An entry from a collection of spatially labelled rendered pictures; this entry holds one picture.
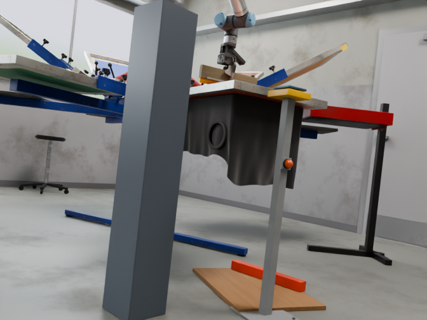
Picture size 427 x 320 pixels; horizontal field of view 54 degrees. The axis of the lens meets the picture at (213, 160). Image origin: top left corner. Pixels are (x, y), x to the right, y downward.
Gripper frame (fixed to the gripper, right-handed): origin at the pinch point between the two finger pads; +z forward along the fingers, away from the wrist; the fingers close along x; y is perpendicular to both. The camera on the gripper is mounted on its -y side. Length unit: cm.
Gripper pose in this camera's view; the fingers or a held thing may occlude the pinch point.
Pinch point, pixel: (229, 80)
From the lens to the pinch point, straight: 242.8
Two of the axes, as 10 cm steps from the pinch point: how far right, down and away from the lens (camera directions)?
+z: -1.1, 9.9, 0.0
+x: 5.2, 0.6, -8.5
